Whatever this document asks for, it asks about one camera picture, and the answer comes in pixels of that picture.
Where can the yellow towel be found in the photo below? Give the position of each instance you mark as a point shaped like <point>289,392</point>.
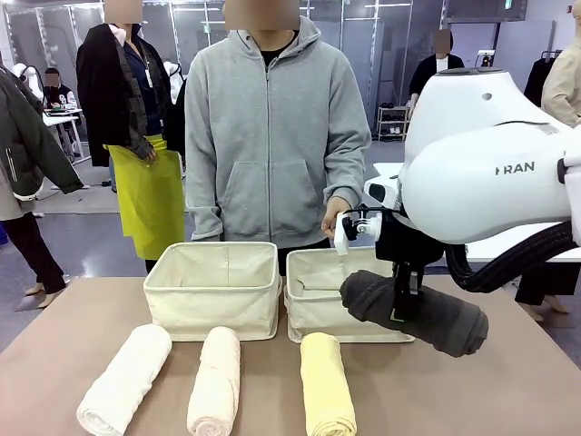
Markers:
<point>327,386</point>

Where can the person in dark green jacket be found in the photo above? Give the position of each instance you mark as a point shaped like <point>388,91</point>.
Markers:
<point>22,150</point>

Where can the dark grey towel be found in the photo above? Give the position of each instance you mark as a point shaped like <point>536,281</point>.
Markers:
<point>445,320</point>

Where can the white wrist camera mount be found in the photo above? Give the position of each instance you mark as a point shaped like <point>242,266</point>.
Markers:
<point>358,227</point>

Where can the white stand device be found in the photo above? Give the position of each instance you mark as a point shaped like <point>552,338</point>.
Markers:
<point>485,59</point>

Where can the white table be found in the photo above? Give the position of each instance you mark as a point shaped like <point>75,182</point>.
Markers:
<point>508,252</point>

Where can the black garment on hanger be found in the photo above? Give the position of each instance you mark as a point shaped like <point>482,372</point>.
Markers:
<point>542,79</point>

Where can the seated person in varsity jacket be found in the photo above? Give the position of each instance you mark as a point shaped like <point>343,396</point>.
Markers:
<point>59,93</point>

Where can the person in grey hoodie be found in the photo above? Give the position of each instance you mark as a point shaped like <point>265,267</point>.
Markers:
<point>272,136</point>

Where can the person's left hand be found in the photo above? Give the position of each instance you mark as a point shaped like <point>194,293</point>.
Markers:
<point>336,211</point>

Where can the pale pink rolled towel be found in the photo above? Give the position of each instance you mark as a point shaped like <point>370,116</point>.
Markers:
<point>214,381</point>

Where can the white towel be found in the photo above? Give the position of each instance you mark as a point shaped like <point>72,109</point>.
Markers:
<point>122,386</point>

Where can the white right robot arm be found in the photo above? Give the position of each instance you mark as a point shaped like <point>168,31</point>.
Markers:
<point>476,181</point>

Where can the person in black coat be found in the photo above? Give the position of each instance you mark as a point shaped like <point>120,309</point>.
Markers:
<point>113,91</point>

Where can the person in black cardigan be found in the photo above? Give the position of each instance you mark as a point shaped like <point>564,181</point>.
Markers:
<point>426,72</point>

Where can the white background desk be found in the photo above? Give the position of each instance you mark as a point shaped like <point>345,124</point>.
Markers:
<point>63,120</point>

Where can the wooden shoe rack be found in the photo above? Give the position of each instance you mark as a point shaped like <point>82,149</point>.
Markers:
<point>392,122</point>

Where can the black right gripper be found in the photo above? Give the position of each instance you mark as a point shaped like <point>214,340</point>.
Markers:
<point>395,240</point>

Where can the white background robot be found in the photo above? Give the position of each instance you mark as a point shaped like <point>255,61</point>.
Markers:
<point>28,79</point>

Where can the cream fabric basket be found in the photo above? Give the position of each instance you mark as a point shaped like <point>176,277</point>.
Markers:
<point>211,309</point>
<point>318,318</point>

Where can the person in black trousers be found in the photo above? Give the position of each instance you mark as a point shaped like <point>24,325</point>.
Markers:
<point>565,77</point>

